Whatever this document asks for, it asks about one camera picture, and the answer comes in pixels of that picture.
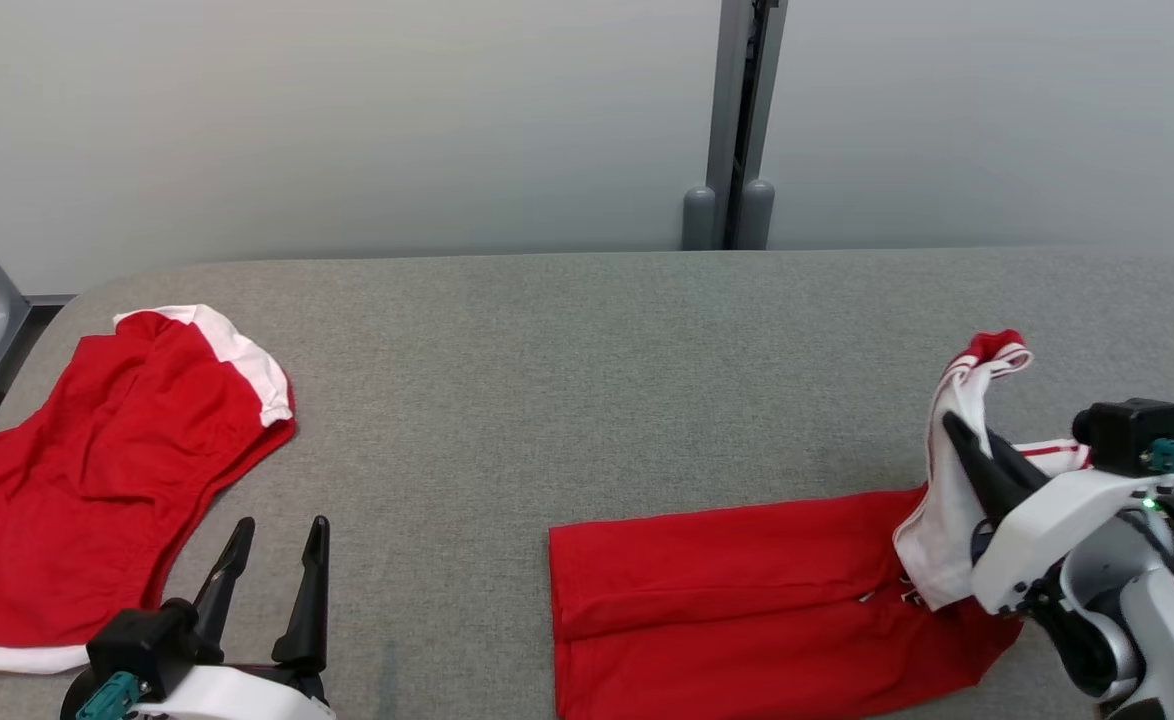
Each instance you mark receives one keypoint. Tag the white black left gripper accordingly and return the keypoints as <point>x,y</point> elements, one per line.
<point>237,700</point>

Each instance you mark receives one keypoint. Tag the red number 23 basketball jersey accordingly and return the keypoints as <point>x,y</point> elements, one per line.
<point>727,600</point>

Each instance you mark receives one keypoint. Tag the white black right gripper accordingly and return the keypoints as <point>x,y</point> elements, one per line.
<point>1047,530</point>

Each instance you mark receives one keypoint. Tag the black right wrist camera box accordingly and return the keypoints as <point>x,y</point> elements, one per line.
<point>1127,435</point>

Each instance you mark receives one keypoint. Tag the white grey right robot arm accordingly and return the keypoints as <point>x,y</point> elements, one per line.
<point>1147,620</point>

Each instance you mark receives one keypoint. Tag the red white-trimmed basketball shorts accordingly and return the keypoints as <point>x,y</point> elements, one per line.
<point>97,480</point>

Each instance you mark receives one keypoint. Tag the teal left camera connector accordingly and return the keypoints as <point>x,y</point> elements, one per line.
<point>107,698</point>

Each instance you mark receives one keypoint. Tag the grey metal partition post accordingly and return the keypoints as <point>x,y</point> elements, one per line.
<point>732,100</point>

